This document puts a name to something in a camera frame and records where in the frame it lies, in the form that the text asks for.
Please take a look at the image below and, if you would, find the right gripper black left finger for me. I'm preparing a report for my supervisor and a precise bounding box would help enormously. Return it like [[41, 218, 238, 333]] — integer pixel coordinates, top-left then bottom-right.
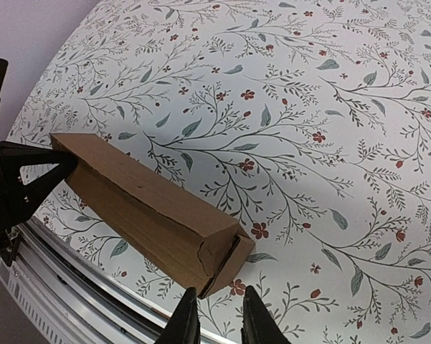
[[155, 287, 201, 344]]

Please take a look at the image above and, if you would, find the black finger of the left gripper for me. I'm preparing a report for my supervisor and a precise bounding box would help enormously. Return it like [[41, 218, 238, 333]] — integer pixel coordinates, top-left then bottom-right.
[[0, 141, 77, 171], [19, 163, 75, 222]]

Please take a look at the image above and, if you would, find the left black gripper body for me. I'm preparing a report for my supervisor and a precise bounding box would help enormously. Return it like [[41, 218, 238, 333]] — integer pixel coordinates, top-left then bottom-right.
[[0, 143, 25, 265]]

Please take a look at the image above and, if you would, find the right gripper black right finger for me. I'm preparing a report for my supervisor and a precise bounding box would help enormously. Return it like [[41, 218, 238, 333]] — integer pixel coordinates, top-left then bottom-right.
[[241, 285, 286, 344]]

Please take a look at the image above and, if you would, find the brown cardboard box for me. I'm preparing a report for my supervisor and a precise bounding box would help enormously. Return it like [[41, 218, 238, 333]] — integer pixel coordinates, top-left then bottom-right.
[[51, 133, 255, 298]]

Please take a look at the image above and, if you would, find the floral patterned table mat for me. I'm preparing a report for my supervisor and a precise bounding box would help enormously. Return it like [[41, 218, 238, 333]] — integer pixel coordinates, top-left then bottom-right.
[[9, 1, 431, 343]]

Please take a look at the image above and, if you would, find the front aluminium rail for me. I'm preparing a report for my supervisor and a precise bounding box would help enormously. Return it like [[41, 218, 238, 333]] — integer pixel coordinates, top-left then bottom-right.
[[0, 218, 219, 344]]

